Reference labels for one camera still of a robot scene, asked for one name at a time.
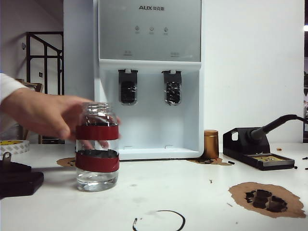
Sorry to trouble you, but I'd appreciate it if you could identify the bare person hand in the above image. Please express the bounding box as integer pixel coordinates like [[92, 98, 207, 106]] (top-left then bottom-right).
[[1, 88, 122, 150]]

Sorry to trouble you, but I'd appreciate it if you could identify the glass bottle with red bands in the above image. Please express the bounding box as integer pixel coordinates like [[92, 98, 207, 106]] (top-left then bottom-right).
[[76, 102, 120, 193]]

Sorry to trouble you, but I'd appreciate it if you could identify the forearm in white sleeve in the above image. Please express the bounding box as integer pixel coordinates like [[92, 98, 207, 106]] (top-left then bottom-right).
[[0, 72, 29, 114]]

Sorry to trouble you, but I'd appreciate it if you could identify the grey dispenser push lever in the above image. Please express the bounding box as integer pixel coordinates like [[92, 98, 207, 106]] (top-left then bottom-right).
[[161, 69, 182, 106], [117, 69, 139, 106]]

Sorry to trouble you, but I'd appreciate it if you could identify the white AUX water dispenser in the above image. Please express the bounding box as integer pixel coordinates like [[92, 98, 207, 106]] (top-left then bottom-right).
[[93, 0, 205, 161]]

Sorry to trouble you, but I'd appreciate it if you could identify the white double-sided tape roll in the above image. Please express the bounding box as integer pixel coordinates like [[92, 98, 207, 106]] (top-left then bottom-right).
[[0, 139, 30, 156]]

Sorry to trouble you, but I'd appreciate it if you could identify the black flat box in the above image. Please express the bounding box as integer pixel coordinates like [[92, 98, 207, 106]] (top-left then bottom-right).
[[0, 171, 44, 199]]

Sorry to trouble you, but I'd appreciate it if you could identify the black soldering iron stand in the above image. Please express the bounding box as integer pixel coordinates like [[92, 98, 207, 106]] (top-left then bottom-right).
[[223, 127, 295, 171]]

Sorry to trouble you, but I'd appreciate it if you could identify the black metal shelf frame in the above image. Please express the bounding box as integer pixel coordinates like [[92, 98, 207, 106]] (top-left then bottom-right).
[[26, 31, 64, 145]]

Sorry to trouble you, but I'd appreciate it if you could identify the black soldering iron with cable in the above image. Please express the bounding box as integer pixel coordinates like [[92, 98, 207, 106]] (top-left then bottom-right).
[[250, 114, 308, 145]]

